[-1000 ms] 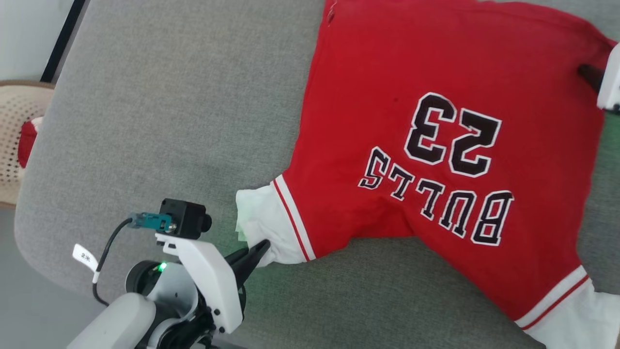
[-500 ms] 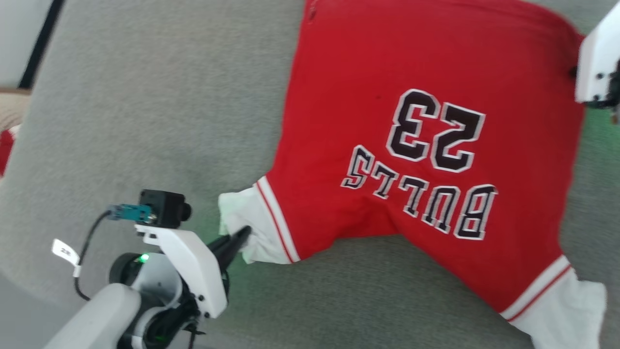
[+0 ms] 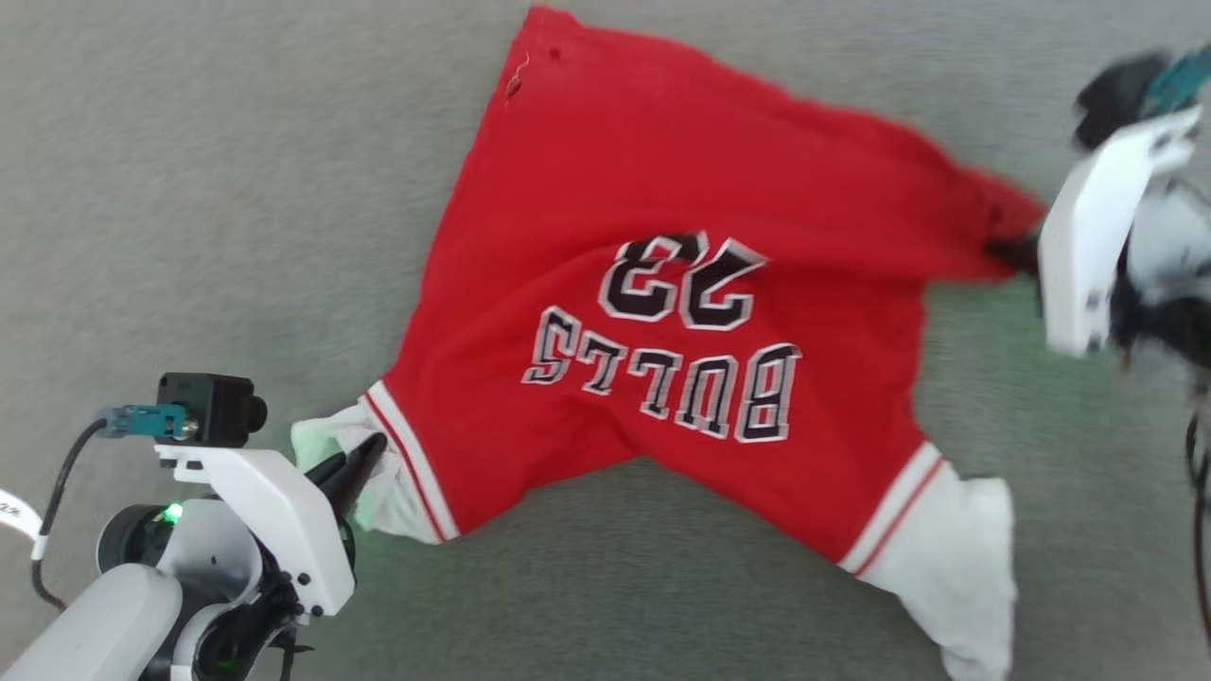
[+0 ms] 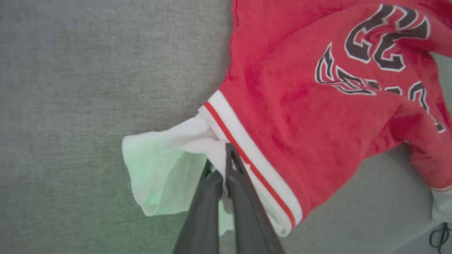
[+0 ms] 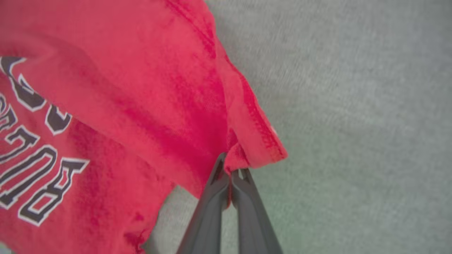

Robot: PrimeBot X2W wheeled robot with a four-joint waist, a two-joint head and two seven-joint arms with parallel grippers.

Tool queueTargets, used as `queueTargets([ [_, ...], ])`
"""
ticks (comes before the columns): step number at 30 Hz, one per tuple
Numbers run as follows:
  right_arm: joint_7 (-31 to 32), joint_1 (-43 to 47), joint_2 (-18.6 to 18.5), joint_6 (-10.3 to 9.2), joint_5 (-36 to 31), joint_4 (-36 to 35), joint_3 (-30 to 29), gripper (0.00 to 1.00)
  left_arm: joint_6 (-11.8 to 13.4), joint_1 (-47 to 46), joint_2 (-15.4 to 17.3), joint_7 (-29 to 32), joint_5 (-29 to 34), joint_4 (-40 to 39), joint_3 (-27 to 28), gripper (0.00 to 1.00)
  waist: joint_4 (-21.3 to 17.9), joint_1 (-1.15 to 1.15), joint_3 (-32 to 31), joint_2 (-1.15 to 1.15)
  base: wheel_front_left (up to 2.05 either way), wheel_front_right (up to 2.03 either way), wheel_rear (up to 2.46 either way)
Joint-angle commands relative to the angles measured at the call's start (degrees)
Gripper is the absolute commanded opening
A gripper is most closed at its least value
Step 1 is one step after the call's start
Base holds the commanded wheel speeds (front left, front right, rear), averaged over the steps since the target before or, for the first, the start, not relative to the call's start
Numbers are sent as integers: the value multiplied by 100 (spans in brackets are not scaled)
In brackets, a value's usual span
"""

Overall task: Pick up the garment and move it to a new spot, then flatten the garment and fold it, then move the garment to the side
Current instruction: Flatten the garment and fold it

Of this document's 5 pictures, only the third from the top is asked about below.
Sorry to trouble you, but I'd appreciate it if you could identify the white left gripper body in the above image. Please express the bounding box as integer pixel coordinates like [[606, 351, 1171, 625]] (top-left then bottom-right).
[[156, 445, 358, 620]]

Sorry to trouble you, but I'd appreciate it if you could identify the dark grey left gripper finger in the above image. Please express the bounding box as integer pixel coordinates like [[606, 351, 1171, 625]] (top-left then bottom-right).
[[305, 433, 389, 493], [326, 452, 384, 519]]

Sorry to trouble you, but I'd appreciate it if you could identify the black cable with teal plug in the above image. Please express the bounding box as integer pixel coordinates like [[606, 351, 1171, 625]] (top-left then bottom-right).
[[1140, 45, 1211, 116], [31, 404, 187, 611]]

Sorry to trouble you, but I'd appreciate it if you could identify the red Bulls jersey shirt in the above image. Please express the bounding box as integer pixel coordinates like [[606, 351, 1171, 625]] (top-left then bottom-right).
[[291, 5, 1046, 681]]

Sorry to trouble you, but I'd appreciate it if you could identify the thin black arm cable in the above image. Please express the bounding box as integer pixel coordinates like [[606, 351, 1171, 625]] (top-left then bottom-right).
[[1185, 414, 1211, 649]]

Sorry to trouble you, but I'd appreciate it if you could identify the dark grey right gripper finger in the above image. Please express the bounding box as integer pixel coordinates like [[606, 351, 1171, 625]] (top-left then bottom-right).
[[987, 232, 1043, 277]]

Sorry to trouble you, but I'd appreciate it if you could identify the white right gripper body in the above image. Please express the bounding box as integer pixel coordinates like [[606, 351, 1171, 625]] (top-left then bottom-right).
[[1038, 104, 1202, 358]]

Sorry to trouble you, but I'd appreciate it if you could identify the white cable label tag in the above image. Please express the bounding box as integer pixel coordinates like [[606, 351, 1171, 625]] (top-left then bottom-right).
[[0, 487, 48, 561]]

